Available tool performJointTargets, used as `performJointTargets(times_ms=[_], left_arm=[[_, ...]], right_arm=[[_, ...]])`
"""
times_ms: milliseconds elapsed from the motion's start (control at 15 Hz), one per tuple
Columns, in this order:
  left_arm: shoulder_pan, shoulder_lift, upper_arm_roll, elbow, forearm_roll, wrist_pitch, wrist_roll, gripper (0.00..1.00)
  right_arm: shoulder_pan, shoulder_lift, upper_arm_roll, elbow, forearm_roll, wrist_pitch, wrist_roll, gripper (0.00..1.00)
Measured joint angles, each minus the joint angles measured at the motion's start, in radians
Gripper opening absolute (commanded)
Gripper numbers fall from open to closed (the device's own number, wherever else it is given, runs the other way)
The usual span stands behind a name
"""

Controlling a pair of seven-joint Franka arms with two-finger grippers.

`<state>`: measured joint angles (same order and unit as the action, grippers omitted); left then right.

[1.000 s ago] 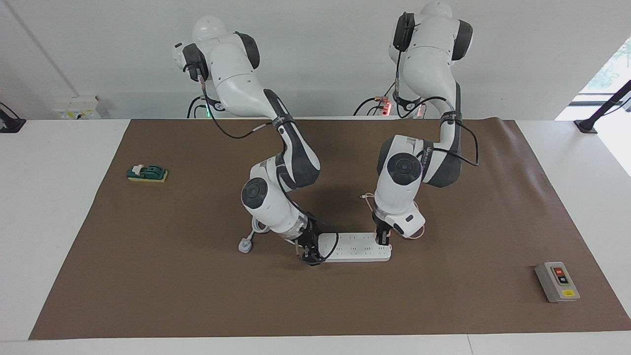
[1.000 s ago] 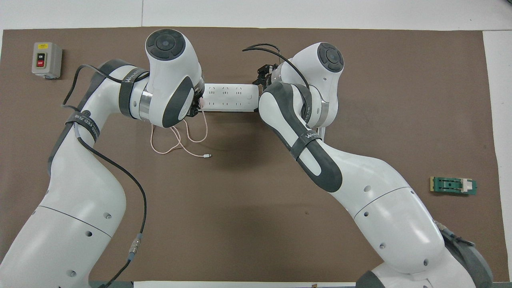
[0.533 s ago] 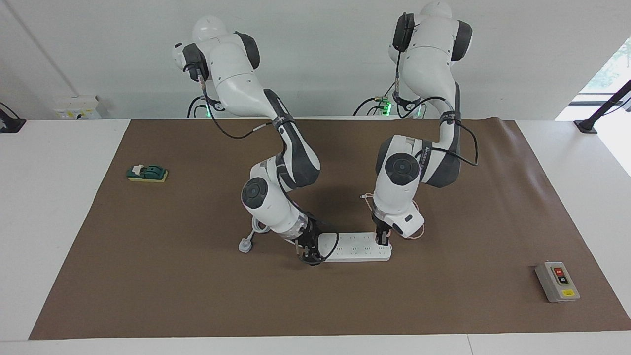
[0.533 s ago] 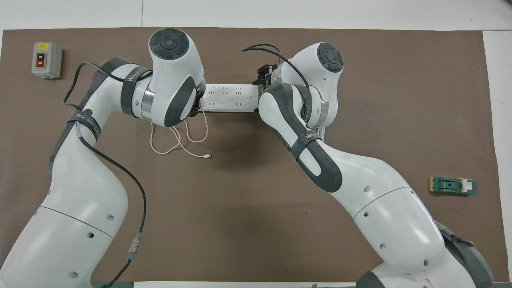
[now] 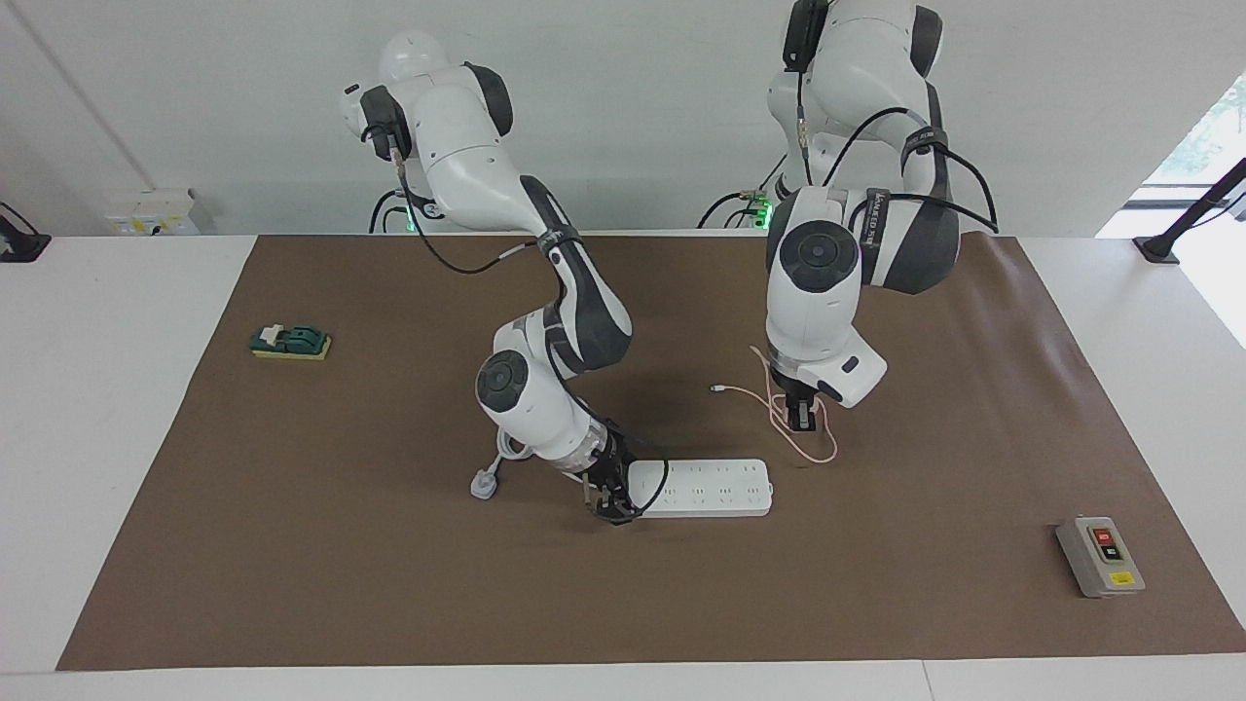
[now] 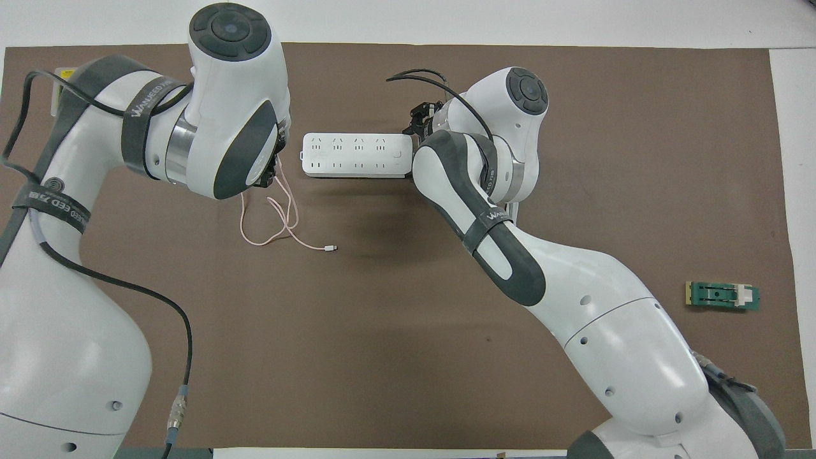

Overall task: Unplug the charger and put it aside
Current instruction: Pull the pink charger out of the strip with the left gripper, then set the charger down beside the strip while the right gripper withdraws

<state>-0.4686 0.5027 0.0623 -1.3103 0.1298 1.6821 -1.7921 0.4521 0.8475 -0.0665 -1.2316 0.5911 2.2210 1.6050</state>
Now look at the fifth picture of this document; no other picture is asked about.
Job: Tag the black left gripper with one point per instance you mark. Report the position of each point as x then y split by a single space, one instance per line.
793 389

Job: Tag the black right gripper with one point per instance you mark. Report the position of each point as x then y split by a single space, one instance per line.
611 458

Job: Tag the white power strip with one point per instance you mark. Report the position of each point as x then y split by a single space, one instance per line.
711 487

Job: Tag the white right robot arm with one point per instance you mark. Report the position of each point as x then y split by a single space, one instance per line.
467 166

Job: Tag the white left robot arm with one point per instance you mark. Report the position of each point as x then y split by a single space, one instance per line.
818 292

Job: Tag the brown table mat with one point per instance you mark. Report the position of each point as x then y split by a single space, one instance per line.
389 565

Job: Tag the black clamp stand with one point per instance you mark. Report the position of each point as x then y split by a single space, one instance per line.
19 243
1188 219

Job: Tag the grey on-off switch box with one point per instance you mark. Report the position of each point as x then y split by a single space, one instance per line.
1100 557

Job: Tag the green knife switch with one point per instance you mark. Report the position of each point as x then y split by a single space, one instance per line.
292 341

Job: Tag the white wall socket box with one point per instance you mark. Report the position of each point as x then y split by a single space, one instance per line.
151 212

